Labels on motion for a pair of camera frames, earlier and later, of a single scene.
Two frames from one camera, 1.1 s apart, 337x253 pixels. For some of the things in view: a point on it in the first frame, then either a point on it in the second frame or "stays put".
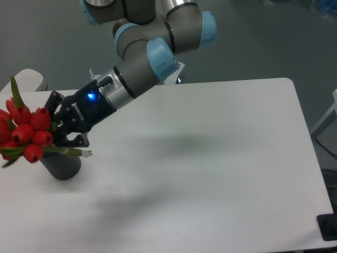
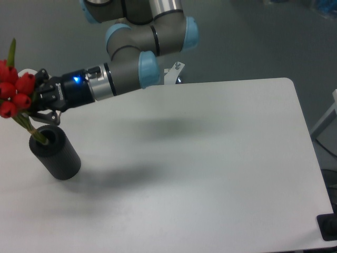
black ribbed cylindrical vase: [61, 166] stays put
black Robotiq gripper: [83, 109] → [67, 91]
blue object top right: [327, 6] stays put
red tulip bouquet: [25, 134] → [16, 89]
